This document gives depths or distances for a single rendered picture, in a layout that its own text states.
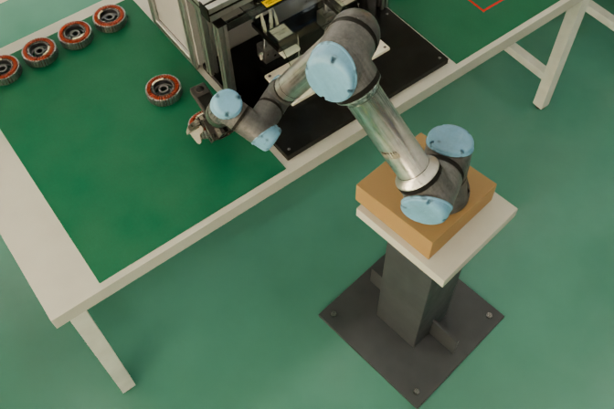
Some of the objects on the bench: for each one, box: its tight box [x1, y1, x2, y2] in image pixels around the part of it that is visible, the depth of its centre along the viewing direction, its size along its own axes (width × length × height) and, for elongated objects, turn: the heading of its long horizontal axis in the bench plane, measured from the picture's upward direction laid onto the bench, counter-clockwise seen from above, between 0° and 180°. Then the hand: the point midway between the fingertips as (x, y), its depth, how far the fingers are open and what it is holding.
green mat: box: [369, 0, 584, 64], centre depth 263 cm, size 94×61×1 cm, turn 38°
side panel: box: [134, 0, 204, 69], centre depth 226 cm, size 28×3×32 cm, turn 38°
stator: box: [145, 74, 183, 107], centre depth 224 cm, size 11×11×4 cm
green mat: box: [0, 0, 286, 283], centre depth 221 cm, size 94×61×1 cm, turn 38°
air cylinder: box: [257, 41, 281, 64], centre depth 230 cm, size 5×8×6 cm
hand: (206, 121), depth 211 cm, fingers closed on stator, 13 cm apart
